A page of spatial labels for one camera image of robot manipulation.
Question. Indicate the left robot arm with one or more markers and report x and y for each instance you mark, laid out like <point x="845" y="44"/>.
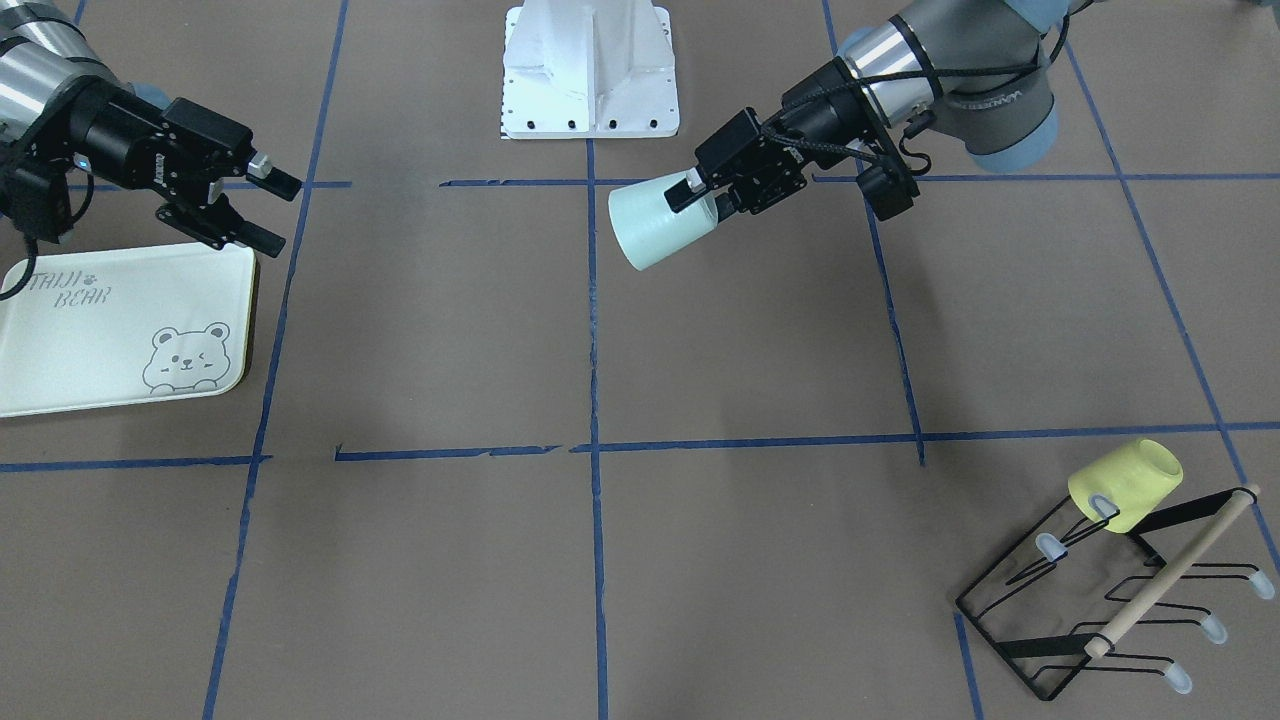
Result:
<point x="971" y="70"/>

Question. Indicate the yellow cup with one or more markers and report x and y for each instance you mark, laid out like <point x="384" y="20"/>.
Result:
<point x="1124" y="486"/>

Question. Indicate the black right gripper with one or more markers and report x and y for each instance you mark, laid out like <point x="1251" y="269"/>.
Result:
<point x="118" y="133"/>

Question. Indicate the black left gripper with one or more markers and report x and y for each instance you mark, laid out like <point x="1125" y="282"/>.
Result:
<point x="826" y="108"/>

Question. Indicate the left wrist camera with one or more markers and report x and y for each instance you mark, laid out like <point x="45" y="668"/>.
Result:
<point x="888" y="183"/>

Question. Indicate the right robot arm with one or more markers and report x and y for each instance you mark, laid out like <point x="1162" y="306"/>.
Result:
<point x="44" y="53"/>

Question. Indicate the light green cup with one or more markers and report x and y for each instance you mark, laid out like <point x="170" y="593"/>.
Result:
<point x="646" y="227"/>

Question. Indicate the black wire cup rack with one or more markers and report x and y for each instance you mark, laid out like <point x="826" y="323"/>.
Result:
<point x="1066" y="596"/>

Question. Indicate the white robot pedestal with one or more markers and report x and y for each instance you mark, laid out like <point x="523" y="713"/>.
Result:
<point x="588" y="69"/>

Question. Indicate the cream bear tray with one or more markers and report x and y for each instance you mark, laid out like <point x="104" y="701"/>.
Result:
<point x="126" y="327"/>

